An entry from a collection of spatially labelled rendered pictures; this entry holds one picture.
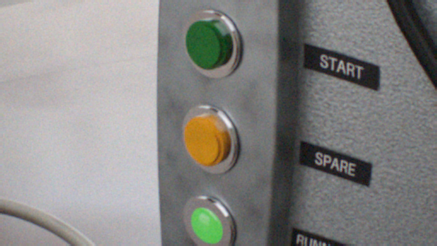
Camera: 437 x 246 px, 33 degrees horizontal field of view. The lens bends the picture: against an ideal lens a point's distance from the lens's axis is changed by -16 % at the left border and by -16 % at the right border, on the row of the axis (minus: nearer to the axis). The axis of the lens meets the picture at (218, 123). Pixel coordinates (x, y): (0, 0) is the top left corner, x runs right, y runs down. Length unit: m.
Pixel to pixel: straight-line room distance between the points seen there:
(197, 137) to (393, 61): 0.12
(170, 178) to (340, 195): 0.10
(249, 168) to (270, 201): 0.02
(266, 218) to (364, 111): 0.08
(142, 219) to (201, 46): 2.87
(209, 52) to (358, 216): 0.11
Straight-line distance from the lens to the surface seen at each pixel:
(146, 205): 3.38
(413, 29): 0.35
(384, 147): 0.40
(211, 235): 0.46
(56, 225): 1.25
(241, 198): 0.44
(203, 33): 0.42
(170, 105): 0.46
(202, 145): 0.44
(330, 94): 0.41
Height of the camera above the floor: 1.57
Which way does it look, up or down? 22 degrees down
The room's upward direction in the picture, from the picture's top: 1 degrees clockwise
